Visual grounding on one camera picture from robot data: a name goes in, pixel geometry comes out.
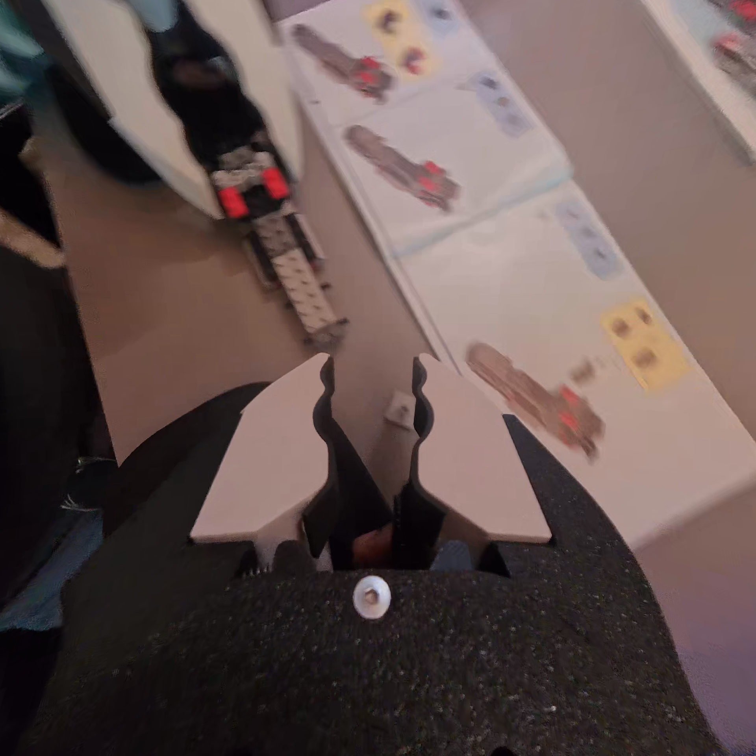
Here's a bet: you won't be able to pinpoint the black cushion pad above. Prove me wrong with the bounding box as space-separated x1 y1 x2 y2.
103 383 272 532
47 24 267 187

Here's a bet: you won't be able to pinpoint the closed light blue instruction booklet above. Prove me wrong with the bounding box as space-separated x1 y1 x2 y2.
644 0 756 163

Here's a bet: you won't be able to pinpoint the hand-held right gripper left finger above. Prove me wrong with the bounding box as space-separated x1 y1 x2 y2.
189 352 393 559

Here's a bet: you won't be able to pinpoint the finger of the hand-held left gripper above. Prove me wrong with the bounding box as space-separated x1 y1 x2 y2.
41 0 224 219
190 0 306 181

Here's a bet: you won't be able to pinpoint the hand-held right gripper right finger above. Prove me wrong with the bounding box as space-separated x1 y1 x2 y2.
395 354 553 568

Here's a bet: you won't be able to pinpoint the person's black pants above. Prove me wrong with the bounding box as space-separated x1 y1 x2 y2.
0 106 119 591

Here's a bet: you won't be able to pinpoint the grey black toy brick model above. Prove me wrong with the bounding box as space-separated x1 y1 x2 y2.
209 127 349 349

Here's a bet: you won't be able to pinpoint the brick instruction booklet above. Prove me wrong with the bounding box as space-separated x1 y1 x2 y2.
274 0 756 550

